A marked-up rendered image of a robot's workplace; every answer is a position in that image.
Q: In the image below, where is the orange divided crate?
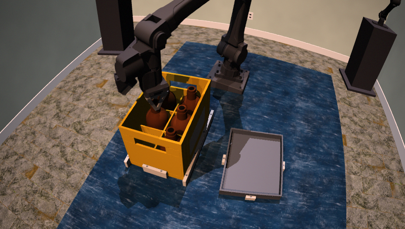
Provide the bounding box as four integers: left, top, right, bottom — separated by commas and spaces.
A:
119, 72, 211, 180

